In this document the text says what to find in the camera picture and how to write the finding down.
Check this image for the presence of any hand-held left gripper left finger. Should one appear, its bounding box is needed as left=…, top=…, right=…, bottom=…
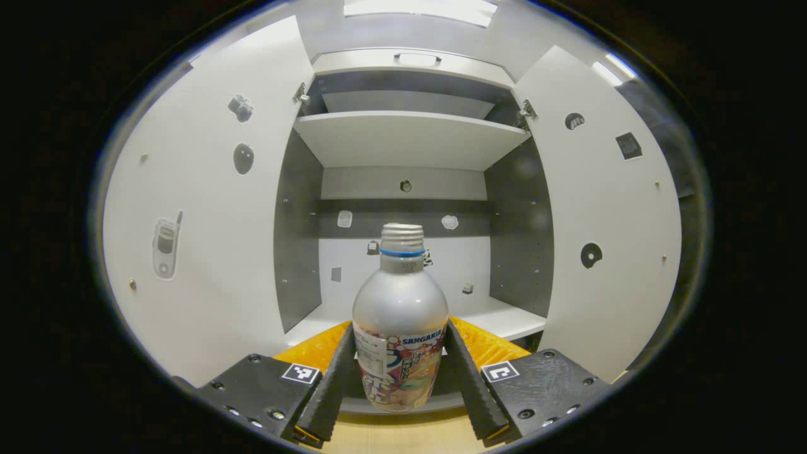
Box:
left=170, top=320, right=357, bottom=450

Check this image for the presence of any silver bottle with printed label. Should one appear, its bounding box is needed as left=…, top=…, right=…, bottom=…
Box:
left=352, top=223, right=450, bottom=414

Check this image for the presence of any grey cabinet door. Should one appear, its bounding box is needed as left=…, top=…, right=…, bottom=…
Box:
left=511, top=45, right=683, bottom=384
left=102, top=16, right=316, bottom=388

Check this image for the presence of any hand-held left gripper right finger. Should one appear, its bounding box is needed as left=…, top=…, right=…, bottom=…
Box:
left=444, top=315, right=612, bottom=448

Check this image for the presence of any small ceiling light panel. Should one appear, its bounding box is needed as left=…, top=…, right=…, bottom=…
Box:
left=591, top=54, right=639, bottom=86

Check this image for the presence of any large ceiling light panel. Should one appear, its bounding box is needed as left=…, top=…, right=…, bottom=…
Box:
left=344, top=0, right=499, bottom=27

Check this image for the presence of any grey cabinet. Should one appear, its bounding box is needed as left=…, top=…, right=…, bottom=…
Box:
left=274, top=47, right=555, bottom=414

